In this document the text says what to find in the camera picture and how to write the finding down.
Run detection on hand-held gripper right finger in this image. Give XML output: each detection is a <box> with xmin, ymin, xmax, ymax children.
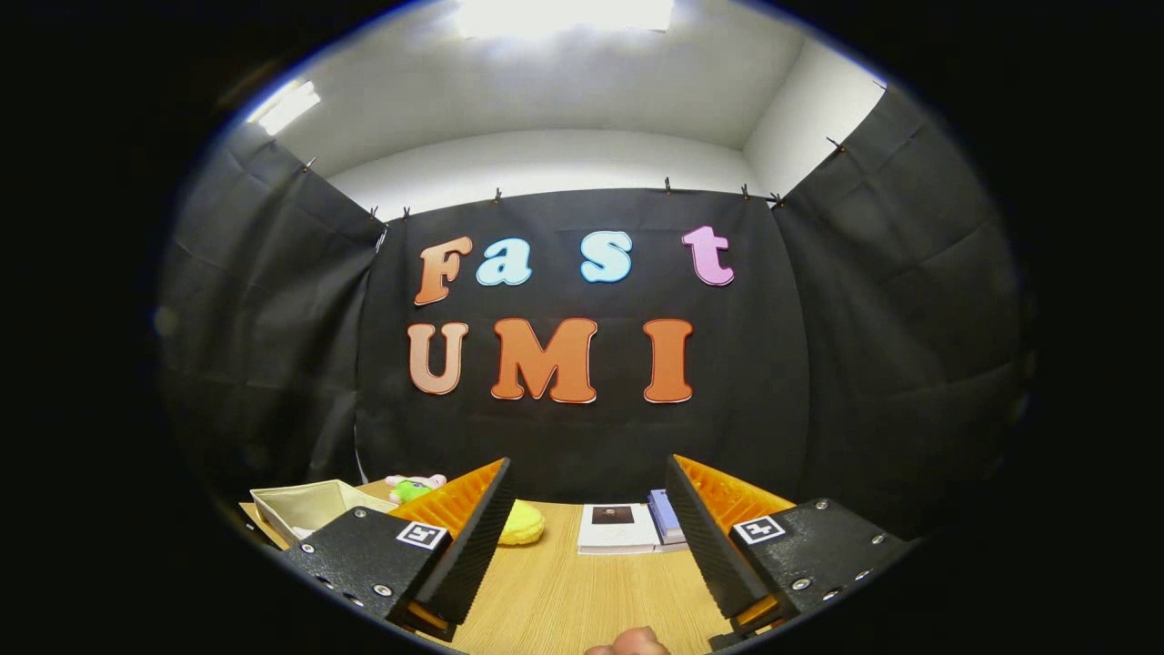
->
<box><xmin>667</xmin><ymin>453</ymin><xmax>914</xmax><ymax>649</ymax></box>

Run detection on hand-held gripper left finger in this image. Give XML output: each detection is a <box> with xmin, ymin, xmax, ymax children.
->
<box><xmin>280</xmin><ymin>458</ymin><xmax>513</xmax><ymax>643</ymax></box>

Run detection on brown fabric storage box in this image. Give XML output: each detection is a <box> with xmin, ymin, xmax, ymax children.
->
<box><xmin>250</xmin><ymin>479</ymin><xmax>398</xmax><ymax>547</ymax></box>

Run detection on blue paperback book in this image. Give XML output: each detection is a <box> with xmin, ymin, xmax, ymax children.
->
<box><xmin>647</xmin><ymin>489</ymin><xmax>687</xmax><ymax>547</ymax></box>

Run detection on yellow fluffy plush ball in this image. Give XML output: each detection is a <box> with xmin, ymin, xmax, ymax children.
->
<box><xmin>497</xmin><ymin>500</ymin><xmax>547</xmax><ymax>547</ymax></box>

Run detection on green and pink plush toy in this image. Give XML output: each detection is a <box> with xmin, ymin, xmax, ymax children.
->
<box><xmin>384</xmin><ymin>473</ymin><xmax>448</xmax><ymax>504</ymax></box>

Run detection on white paperback book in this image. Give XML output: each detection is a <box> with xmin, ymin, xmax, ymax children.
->
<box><xmin>577</xmin><ymin>503</ymin><xmax>662</xmax><ymax>555</ymax></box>

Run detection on black backdrop cloth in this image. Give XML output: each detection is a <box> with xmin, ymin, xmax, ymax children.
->
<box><xmin>155</xmin><ymin>86</ymin><xmax>1033</xmax><ymax>538</ymax></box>

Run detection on ceiling light panel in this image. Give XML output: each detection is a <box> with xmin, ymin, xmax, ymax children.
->
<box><xmin>455</xmin><ymin>0</ymin><xmax>676</xmax><ymax>39</ymax></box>
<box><xmin>247</xmin><ymin>80</ymin><xmax>322</xmax><ymax>137</ymax></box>

